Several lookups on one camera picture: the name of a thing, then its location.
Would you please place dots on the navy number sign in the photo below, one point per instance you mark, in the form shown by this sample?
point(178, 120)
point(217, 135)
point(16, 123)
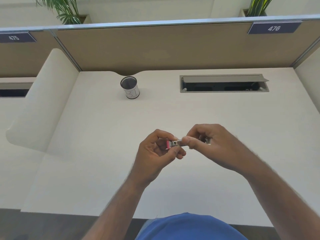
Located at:
point(274, 27)
point(15, 37)

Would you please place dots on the broad-leaved green plant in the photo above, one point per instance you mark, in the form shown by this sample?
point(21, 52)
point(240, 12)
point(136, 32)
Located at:
point(257, 6)

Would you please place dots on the person's left hand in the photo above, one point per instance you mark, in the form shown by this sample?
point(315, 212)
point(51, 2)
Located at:
point(147, 157)

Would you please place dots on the person's left forearm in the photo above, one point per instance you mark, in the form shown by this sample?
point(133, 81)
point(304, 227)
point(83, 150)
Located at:
point(117, 209)

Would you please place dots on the person's right thumb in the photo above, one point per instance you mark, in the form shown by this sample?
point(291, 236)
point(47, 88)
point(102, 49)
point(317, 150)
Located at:
point(191, 142)

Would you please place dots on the pink silver mini stapler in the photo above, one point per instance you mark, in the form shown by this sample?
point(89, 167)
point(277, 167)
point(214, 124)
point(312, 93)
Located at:
point(175, 143)

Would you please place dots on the blue shirt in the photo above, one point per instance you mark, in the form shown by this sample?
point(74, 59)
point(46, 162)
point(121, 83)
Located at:
point(190, 228)

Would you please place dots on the straight white side divider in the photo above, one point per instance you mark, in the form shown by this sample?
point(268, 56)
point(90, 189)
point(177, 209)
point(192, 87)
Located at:
point(308, 82)

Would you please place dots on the person's right hand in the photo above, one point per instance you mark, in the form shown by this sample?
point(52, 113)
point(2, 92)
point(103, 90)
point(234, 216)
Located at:
point(220, 147)

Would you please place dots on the black mesh pen holder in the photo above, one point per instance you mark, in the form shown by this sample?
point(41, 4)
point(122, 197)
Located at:
point(130, 87)

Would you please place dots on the narrow tan desk partition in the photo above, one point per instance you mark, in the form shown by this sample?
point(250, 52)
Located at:
point(22, 57)

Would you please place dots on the person's left thumb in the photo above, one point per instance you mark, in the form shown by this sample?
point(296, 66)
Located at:
point(178, 153)

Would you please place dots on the person's right forearm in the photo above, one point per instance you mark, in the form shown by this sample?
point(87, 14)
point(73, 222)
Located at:
point(277, 194)

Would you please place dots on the wide tan desk partition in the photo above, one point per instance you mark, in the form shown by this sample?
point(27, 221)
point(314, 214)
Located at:
point(180, 47)

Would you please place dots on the curved white side divider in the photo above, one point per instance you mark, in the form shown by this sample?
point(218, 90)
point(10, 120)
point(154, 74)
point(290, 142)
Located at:
point(45, 102)

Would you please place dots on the feathery green palm plant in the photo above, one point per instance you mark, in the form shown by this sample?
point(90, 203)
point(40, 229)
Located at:
point(65, 8)

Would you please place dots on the beige planter box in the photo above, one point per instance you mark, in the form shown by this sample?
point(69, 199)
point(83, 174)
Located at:
point(86, 19)
point(243, 12)

